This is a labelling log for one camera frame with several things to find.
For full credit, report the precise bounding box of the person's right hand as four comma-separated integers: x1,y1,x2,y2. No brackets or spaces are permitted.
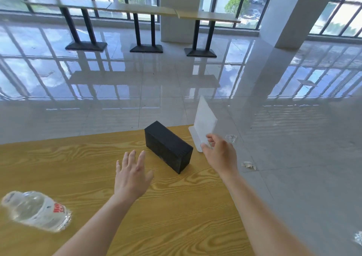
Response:
200,134,240,181

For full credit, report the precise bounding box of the person's left hand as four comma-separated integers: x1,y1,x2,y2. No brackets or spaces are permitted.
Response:
114,150,154,204

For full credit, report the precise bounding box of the person's left forearm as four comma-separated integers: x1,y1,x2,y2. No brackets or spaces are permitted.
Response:
52,194,137,256

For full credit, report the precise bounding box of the person's right forearm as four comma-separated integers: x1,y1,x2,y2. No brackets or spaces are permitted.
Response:
223,173,315,256

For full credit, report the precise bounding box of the clear acrylic sign holder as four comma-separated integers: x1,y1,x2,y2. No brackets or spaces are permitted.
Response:
188,95,218,153

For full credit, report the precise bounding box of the black rectangular box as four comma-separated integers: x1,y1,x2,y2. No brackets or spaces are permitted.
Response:
144,121,194,175

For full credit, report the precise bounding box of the clear plastic water bottle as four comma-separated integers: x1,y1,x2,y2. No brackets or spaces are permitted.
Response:
1,191,72,233

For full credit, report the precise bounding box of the white paper scrap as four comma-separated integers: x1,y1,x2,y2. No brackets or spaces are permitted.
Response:
297,79,318,88

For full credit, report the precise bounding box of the wooden table with black legs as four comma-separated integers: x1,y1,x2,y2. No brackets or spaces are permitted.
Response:
107,2,178,54
24,0,112,52
175,9,241,58

